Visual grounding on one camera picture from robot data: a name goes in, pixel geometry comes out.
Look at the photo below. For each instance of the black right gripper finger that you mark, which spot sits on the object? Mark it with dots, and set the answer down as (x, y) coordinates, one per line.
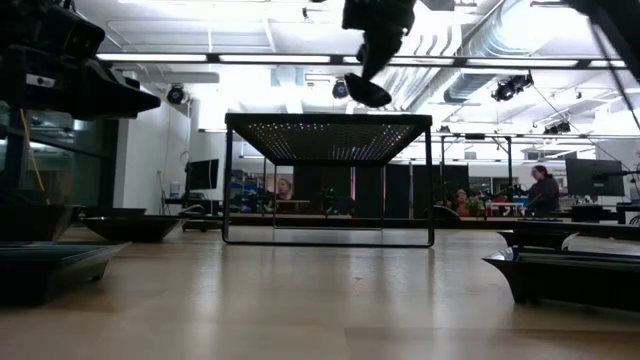
(391, 47)
(371, 55)

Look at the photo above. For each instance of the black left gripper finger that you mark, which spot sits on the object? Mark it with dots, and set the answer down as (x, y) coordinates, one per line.
(126, 92)
(134, 111)

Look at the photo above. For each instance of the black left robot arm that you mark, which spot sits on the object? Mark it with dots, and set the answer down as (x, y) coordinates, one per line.
(15, 20)

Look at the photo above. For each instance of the long linear ceiling light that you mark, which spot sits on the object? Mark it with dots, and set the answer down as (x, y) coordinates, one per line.
(150, 58)

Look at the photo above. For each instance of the black ceiling spot lamp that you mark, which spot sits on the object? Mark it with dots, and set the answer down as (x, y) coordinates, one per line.
(175, 94)
(340, 89)

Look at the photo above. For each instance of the black perforated metal rack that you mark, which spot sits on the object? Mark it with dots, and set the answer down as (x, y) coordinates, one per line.
(330, 119)

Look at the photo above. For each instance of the white plastic jug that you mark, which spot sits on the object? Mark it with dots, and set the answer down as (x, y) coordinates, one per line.
(174, 189)

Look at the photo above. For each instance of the black computer monitor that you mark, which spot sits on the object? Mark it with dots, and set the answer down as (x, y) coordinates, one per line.
(202, 174)
(595, 177)

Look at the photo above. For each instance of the black track light cluster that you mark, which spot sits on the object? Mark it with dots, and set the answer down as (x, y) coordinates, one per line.
(511, 86)
(557, 128)

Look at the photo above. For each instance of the black partition screen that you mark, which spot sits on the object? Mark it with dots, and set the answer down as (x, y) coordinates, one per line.
(400, 190)

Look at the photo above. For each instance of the person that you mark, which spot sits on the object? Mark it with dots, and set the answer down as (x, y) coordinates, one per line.
(543, 195)
(460, 199)
(284, 189)

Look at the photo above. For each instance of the small potted plant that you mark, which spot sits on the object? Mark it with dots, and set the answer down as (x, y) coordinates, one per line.
(474, 205)

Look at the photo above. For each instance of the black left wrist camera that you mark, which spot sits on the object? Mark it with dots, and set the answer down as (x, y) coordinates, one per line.
(76, 34)

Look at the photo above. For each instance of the silver ventilation duct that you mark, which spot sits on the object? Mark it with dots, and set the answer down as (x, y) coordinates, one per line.
(465, 86)

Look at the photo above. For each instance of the black metal gantry frame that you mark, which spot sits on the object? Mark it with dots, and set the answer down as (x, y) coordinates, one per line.
(509, 165)

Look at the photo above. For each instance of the black aluminium table frame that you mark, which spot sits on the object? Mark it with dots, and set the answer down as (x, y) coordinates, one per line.
(600, 229)

